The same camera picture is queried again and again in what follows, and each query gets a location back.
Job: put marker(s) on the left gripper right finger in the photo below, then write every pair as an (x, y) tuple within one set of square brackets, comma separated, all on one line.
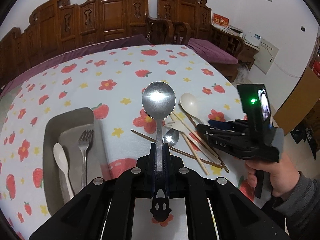
[(166, 160)]

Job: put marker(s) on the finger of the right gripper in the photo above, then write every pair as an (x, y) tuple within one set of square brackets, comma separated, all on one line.
[(209, 133), (222, 124)]

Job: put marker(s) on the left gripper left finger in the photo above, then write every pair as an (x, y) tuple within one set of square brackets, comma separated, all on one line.
[(152, 165)]

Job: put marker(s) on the light wooden chopstick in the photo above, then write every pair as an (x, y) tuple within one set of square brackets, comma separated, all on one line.
[(196, 135), (192, 149)]

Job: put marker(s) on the dark brown chopstick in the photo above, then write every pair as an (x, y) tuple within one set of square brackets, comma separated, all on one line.
[(177, 150), (202, 136)]

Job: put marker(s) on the white plastic fork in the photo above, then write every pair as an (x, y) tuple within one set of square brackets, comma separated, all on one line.
[(177, 125)]

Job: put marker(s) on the large steel spoon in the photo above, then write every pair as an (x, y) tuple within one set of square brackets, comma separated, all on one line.
[(158, 101)]

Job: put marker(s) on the right hand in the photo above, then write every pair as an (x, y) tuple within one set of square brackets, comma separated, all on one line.
[(283, 175)]

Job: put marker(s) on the small steel spoon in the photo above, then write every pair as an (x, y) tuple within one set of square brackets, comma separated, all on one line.
[(171, 137)]

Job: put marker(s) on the steel fork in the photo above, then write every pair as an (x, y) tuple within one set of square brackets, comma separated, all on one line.
[(84, 143)]

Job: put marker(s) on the purple armchair cushion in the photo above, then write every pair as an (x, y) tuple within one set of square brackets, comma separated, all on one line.
[(210, 52)]

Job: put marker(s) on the steel tray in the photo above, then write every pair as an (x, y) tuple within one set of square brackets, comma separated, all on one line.
[(66, 129)]

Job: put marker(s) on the wooden side table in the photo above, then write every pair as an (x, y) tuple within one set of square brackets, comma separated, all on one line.
[(235, 46)]

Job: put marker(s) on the white router box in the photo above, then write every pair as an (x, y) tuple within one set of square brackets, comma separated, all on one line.
[(253, 38)]

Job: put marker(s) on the white plastic spoon in tray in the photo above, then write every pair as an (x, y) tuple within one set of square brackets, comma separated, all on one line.
[(61, 161)]

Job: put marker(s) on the strawberry flower tablecloth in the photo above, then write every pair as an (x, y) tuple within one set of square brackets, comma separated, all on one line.
[(111, 84)]

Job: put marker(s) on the red calendar card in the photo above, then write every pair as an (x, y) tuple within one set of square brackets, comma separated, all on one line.
[(220, 20)]

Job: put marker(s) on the carved wooden armchair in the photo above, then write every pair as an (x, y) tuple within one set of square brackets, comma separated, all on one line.
[(192, 19)]

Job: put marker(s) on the purple bench cushion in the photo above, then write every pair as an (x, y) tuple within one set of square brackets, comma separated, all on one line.
[(138, 40)]

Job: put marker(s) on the carved wooden sofa bench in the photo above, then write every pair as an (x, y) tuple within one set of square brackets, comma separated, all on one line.
[(57, 26)]

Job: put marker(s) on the white wall cabinet panel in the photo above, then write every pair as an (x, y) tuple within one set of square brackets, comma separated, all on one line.
[(266, 55)]

